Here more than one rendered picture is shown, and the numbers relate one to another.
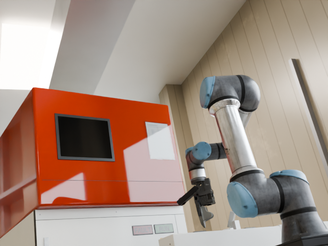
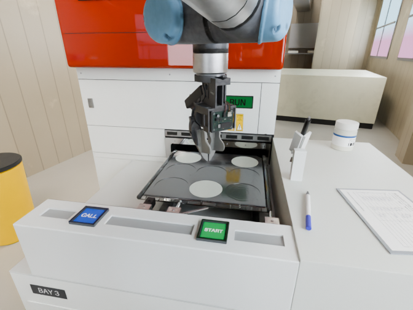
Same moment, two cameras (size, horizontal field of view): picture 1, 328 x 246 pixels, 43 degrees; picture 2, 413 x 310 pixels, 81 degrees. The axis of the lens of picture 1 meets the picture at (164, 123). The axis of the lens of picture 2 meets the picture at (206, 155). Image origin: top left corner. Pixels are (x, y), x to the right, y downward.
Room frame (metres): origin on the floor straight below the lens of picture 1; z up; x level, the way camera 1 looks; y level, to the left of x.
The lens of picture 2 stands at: (1.48, -0.51, 1.28)
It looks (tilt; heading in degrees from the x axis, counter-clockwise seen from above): 23 degrees down; 48
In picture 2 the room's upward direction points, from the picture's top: straight up
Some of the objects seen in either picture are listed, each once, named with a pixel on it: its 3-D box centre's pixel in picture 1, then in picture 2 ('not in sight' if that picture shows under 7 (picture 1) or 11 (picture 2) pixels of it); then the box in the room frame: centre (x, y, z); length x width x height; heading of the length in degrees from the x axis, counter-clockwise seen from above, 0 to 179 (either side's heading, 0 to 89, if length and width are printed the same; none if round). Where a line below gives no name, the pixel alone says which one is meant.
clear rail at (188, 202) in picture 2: not in sight; (201, 203); (1.85, -0.09, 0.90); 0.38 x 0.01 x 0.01; 128
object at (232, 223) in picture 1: (234, 225); (298, 153); (2.05, -0.24, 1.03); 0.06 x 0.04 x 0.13; 38
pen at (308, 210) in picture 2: not in sight; (308, 208); (1.93, -0.34, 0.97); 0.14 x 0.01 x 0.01; 27
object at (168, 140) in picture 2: not in sight; (216, 150); (2.15, 0.16, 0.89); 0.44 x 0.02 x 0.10; 128
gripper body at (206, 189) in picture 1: (202, 193); (212, 103); (1.86, -0.11, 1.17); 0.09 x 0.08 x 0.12; 77
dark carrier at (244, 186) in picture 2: not in sight; (211, 173); (1.99, 0.02, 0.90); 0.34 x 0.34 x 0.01; 38
